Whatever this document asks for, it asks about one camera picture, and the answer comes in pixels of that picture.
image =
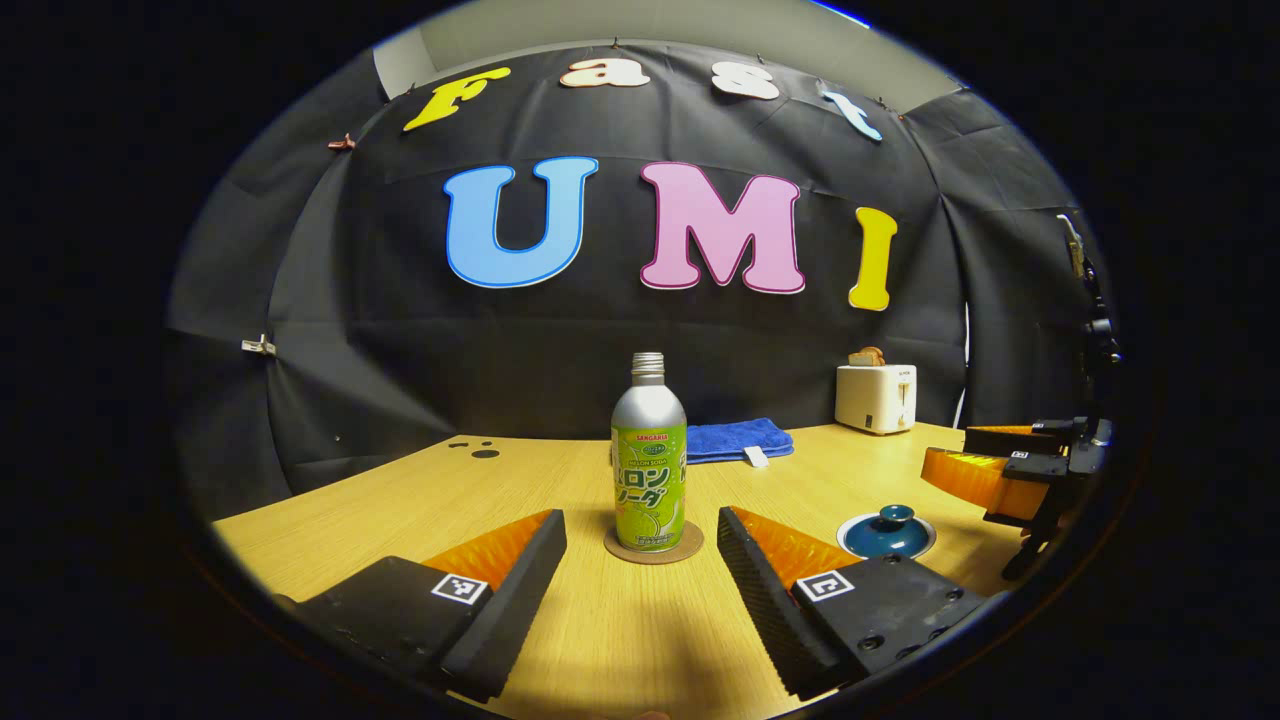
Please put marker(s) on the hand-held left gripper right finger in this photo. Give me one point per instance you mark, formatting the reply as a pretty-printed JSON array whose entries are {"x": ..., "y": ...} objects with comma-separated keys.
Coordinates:
[{"x": 760, "y": 610}]

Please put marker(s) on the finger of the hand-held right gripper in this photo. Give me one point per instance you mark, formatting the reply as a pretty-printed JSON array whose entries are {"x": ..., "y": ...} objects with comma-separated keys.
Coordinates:
[
  {"x": 1010, "y": 441},
  {"x": 975, "y": 480}
]

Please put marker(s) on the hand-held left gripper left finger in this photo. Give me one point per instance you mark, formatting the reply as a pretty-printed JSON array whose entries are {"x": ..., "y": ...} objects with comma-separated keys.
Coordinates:
[{"x": 510, "y": 612}]

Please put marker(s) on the teal teacup lid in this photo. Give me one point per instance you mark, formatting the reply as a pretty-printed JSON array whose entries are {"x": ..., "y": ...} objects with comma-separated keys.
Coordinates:
[{"x": 888, "y": 532}]

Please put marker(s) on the white teacup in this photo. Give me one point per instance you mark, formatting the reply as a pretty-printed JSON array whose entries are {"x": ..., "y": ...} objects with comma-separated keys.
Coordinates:
[{"x": 841, "y": 534}]

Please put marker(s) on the round brown coaster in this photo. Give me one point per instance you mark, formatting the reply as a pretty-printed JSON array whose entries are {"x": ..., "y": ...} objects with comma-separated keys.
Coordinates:
[{"x": 620, "y": 550}]

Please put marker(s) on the silver green water bottle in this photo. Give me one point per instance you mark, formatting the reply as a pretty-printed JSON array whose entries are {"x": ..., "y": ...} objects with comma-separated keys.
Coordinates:
[{"x": 648, "y": 460}]

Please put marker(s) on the black metal stand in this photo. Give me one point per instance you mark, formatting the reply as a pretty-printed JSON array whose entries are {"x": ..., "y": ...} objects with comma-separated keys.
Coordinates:
[{"x": 1098, "y": 320}]

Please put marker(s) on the white toaster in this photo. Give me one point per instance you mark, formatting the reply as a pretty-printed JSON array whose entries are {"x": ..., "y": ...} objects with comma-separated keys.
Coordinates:
[{"x": 872, "y": 400}]

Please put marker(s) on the toast slice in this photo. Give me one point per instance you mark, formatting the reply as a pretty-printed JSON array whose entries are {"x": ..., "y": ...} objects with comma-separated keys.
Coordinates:
[{"x": 866, "y": 356}]

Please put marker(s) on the folded blue towel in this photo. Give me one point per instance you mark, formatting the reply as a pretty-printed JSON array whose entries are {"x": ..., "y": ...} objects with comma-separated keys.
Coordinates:
[{"x": 735, "y": 438}]

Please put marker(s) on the black backdrop cloth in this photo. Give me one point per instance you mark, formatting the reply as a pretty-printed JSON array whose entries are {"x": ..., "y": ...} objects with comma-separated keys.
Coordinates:
[{"x": 400, "y": 350}]

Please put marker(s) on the white cloth clip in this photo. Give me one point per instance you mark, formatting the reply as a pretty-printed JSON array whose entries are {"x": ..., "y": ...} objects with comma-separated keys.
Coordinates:
[{"x": 258, "y": 346}]

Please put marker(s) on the red cloth clip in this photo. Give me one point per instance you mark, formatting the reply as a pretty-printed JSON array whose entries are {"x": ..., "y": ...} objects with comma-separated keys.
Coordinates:
[{"x": 341, "y": 143}]

